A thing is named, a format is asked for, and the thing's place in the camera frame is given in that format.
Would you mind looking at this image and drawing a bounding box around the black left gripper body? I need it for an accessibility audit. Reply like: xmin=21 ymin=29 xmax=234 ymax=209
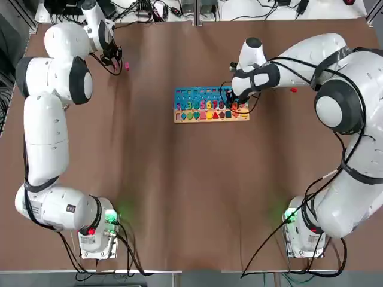
xmin=101 ymin=44 xmax=122 ymax=62

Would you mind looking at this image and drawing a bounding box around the blue wooden toy board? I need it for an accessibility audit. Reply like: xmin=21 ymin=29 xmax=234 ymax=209
xmin=174 ymin=86 xmax=251 ymax=124

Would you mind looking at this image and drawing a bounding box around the black desktop computer box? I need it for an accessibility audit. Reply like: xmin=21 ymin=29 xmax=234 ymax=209
xmin=44 ymin=0 xmax=86 ymax=16

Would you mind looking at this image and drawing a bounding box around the white side desk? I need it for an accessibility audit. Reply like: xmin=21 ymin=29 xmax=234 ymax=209
xmin=34 ymin=0 xmax=372 ymax=22

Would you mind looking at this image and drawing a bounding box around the silver aluminium frame post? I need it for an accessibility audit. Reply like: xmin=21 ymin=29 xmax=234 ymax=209
xmin=365 ymin=0 xmax=383 ymax=28
xmin=17 ymin=0 xmax=40 ymax=34
xmin=193 ymin=0 xmax=202 ymax=26

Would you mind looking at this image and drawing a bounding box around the black cable bundle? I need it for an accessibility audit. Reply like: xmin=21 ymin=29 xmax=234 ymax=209
xmin=0 ymin=67 xmax=16 ymax=134

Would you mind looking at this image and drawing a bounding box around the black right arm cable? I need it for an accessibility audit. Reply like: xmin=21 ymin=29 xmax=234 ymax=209
xmin=220 ymin=56 xmax=367 ymax=228

